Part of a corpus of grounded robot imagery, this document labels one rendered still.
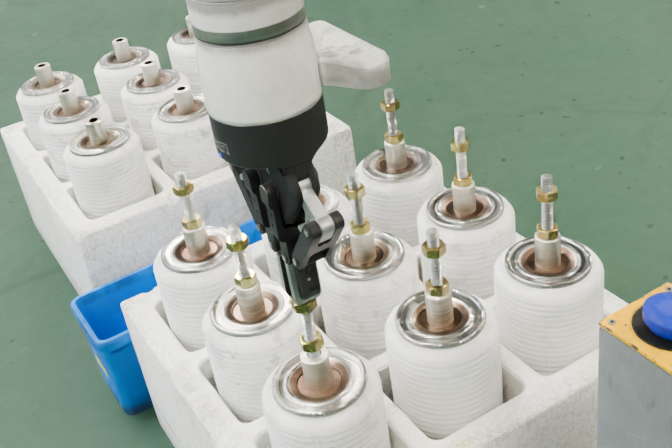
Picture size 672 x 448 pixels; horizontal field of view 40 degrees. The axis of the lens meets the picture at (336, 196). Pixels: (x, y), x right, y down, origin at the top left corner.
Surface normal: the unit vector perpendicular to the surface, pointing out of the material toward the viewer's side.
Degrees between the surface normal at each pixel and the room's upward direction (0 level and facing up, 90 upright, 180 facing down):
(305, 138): 90
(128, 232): 90
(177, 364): 0
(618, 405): 90
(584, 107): 0
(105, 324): 88
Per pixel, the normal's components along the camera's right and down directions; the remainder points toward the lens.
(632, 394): -0.85, 0.37
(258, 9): 0.29, 0.47
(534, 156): -0.14, -0.84
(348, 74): -0.51, 0.51
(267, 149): 0.02, 0.53
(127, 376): 0.53, 0.41
